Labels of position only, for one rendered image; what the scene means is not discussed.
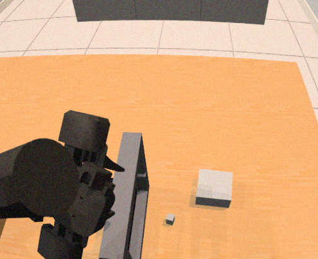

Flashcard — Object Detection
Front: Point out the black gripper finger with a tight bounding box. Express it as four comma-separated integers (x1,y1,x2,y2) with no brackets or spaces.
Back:
81,211,115,248
92,144,125,172

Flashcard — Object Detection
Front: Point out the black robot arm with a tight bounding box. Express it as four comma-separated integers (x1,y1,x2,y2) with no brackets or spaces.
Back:
0,138,116,237

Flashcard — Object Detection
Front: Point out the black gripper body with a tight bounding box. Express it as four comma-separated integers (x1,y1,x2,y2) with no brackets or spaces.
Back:
37,110,110,259

